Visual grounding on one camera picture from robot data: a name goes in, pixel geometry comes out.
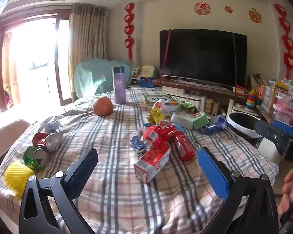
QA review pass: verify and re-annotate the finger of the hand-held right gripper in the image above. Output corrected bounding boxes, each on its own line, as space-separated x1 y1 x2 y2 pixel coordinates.
271 121 293 134
255 120 284 140

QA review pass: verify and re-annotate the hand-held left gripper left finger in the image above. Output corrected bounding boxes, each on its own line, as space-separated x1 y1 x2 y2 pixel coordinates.
19 147 98 234

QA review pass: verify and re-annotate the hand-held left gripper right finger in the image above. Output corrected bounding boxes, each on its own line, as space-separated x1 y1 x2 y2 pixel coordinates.
197 147 279 234

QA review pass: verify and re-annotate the white trash bin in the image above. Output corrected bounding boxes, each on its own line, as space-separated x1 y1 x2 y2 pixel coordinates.
227 112 263 143

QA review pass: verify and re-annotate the tall red can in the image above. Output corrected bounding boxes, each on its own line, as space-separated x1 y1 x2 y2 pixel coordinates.
173 131 195 162

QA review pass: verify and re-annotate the crushed blue foil bag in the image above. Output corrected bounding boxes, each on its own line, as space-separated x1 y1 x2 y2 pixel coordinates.
201 114 227 135

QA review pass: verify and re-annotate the green snack bag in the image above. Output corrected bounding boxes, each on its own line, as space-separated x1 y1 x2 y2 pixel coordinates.
179 101 210 130

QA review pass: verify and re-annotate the blue wrapper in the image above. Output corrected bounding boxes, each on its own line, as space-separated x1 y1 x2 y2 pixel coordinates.
129 135 149 153

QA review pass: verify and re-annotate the white grey box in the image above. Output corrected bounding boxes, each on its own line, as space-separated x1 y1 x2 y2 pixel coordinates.
170 112 194 129

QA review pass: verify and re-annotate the red white carton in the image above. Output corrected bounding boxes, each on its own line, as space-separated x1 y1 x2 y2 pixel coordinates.
134 143 172 184

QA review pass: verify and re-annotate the red wrapper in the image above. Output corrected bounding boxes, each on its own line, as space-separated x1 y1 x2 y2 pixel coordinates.
142 125 177 149

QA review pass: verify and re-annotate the yellow snack bag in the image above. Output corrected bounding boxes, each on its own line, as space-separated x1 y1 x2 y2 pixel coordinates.
146 107 167 125

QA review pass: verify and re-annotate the white plastic bag red print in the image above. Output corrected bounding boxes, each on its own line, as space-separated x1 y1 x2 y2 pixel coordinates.
153 99 172 111

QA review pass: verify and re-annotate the person's right hand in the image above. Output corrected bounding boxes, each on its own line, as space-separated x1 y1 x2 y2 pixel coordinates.
278 169 293 215

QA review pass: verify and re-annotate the pink plastic storage box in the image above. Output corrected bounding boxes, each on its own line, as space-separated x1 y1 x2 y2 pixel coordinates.
273 95 293 125

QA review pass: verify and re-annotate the marble top side cabinet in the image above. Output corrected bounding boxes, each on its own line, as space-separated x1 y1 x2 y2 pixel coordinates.
256 104 293 166

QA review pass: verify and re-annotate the crushed silver can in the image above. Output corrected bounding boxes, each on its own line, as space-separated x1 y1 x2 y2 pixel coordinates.
44 133 62 153

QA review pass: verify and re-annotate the yellow toy box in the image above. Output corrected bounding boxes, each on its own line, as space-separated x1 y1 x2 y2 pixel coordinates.
275 82 293 90

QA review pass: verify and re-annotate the plaid blanket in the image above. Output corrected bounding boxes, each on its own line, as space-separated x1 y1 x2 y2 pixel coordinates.
0 88 280 234

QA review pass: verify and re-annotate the brown paper bag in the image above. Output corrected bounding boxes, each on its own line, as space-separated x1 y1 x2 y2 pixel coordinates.
249 73 271 88

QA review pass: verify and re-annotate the crushed red can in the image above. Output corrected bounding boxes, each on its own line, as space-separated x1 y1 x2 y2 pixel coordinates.
32 132 48 148

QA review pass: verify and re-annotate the crushed green can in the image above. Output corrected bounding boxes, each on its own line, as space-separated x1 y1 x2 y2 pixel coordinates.
23 146 50 172

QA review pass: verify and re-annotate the orange red fruit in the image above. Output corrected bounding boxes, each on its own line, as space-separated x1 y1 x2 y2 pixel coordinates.
92 97 113 116

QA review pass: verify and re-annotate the yellow foam fruit net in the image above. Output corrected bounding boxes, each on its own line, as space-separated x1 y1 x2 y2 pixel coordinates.
4 161 36 201

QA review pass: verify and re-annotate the beige sofa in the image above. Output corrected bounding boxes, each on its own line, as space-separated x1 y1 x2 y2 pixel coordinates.
0 119 31 166

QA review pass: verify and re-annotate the purple thermos bottle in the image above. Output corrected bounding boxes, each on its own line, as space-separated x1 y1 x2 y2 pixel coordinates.
112 66 127 105

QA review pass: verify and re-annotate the teal covered chair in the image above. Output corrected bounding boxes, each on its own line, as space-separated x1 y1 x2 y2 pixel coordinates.
74 58 133 100

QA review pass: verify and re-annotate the black flat television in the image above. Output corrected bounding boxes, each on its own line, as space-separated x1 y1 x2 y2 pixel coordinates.
159 29 248 88

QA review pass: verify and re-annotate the magenta cloth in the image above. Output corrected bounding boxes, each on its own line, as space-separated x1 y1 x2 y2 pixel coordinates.
4 90 14 109

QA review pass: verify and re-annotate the white wooden television stand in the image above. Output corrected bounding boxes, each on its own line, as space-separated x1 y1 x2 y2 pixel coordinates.
151 77 259 120

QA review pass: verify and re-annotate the yellow wheel toy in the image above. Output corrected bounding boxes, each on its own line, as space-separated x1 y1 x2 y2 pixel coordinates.
132 65 142 80

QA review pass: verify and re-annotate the beige patterned curtain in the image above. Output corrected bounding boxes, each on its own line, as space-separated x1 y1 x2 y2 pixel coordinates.
68 3 108 103
0 30 21 105

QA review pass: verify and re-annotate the rainbow stacking ring toy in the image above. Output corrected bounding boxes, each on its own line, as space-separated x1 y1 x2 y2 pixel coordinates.
244 90 258 113

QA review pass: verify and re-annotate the brown balcony door frame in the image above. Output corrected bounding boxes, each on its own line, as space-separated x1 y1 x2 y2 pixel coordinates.
0 12 72 113

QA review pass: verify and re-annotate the red heart string decoration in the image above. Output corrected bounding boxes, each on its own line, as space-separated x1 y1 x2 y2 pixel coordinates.
124 3 135 62
273 4 293 78

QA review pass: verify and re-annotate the golden figure wall decoration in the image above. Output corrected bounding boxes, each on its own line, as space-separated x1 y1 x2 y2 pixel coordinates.
249 8 262 23

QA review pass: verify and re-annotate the round red wall decoration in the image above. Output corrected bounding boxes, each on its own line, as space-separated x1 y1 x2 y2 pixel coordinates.
194 2 210 15

